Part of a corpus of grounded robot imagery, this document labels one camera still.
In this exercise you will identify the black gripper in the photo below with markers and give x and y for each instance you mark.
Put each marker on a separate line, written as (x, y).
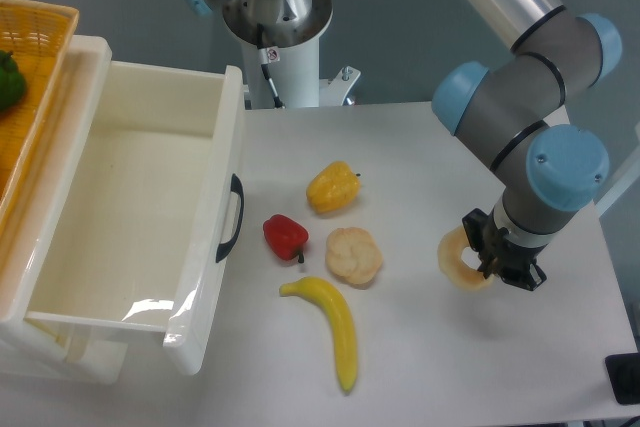
(515, 265)

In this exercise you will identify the glazed ring donut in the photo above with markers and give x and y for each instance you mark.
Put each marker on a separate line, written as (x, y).
(451, 264)

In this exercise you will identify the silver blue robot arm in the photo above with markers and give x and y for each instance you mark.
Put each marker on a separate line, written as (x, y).
(549, 173)

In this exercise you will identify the upper white drawer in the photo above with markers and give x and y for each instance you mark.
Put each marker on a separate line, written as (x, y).
(132, 258)

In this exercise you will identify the white drawer cabinet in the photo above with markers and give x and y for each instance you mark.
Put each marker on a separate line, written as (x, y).
(27, 349)

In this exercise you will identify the flower shaped bread roll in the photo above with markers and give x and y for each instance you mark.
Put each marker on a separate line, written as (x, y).
(353, 255)

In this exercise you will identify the yellow bell pepper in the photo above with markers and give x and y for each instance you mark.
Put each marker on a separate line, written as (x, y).
(335, 187)

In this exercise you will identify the yellow banana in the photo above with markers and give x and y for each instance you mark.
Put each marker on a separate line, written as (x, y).
(331, 302)

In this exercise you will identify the black device at table edge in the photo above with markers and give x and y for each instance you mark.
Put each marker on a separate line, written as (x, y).
(623, 372)

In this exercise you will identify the red bell pepper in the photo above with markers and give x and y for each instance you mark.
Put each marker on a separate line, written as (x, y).
(285, 237)

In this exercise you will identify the orange woven basket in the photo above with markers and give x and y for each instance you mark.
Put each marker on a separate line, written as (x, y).
(35, 37)

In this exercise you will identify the green bell pepper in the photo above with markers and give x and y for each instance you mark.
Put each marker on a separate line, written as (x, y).
(13, 83)

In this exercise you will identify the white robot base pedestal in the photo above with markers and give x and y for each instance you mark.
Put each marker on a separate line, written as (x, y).
(280, 45)

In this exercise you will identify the black drawer handle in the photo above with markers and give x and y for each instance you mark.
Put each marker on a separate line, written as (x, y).
(234, 219)

